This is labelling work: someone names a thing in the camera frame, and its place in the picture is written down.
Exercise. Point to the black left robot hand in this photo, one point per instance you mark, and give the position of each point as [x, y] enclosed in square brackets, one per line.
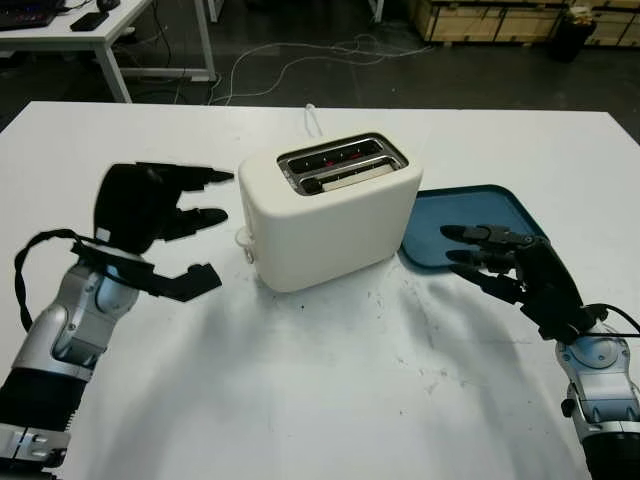
[130, 210]

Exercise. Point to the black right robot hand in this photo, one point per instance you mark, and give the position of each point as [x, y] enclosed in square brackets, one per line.
[542, 275]

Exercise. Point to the white toaster lever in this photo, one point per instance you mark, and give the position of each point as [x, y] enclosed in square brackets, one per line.
[244, 241]

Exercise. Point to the pale slice of bread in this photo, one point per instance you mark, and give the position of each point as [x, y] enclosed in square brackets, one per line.
[357, 177]

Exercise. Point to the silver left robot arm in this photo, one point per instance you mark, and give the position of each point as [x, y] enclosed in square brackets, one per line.
[65, 325]

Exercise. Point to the blue plastic tray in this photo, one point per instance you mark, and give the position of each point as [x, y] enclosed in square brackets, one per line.
[430, 225]

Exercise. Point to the small toaster dial knob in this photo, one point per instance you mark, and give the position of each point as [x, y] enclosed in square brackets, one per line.
[249, 256]

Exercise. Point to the cream white two-slot toaster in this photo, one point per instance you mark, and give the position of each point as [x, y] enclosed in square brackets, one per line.
[325, 235]

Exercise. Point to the white office desk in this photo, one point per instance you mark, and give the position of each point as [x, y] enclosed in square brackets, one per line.
[120, 20]

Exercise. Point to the black smartphone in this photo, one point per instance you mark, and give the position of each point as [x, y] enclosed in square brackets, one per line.
[89, 21]

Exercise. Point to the black computer mouse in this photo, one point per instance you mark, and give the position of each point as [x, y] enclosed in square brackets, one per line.
[107, 4]

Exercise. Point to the black keyboard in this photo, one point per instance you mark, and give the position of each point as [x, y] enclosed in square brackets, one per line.
[27, 15]

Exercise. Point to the black trash bin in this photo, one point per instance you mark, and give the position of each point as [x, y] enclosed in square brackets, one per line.
[575, 40]

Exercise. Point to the wooden crate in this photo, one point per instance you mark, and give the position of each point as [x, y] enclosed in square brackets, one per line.
[480, 20]

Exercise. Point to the white table leg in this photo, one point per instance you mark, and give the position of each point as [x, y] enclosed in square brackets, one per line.
[378, 10]

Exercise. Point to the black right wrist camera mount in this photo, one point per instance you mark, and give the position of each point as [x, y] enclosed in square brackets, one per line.
[565, 327]

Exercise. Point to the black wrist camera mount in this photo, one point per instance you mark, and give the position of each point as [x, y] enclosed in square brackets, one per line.
[565, 327]
[190, 285]

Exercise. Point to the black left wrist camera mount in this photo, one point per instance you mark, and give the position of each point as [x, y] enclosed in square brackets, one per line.
[190, 285]

